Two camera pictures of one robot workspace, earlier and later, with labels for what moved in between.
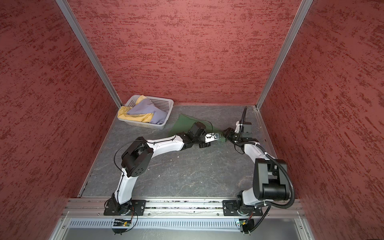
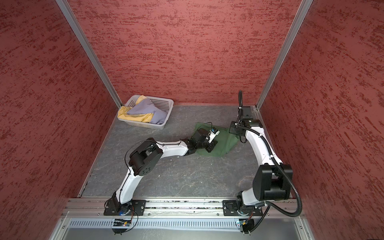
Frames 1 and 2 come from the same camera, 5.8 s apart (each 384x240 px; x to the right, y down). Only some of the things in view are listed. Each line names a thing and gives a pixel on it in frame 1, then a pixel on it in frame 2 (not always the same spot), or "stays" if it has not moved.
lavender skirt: (147, 106) stays
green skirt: (184, 123) -> (226, 140)
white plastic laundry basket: (165, 104) stays
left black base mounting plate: (139, 207) stays
